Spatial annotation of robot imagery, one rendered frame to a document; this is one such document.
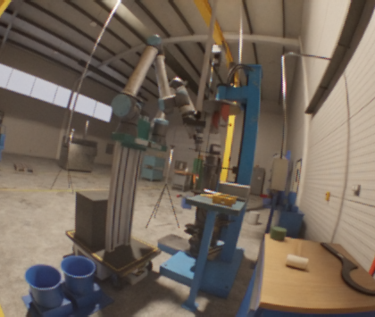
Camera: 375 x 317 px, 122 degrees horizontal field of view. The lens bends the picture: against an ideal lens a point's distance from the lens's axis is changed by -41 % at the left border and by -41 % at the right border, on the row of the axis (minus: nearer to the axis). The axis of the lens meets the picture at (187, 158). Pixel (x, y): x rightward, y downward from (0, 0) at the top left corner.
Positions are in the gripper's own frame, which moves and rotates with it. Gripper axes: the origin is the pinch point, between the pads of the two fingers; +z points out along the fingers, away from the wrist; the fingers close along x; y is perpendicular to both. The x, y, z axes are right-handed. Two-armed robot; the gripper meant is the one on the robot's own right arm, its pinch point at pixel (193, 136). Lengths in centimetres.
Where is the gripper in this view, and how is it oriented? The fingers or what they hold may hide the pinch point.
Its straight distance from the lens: 121.4
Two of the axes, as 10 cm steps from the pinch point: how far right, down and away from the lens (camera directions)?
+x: -2.6, 0.4, -9.6
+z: 2.6, 9.6, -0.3
